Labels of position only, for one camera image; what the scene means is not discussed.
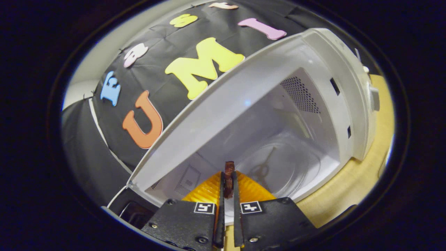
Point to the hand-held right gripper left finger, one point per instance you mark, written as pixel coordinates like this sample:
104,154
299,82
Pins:
188,223

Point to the white microwave oven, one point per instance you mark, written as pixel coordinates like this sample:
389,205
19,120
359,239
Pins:
251,104

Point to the glass turntable plate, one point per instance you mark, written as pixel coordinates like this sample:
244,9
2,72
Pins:
292,164

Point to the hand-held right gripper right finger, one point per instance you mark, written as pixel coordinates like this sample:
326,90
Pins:
271,223

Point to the black backdrop cloth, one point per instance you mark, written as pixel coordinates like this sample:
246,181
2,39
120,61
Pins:
160,45

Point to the brown meat piece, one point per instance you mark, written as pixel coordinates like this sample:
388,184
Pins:
229,174

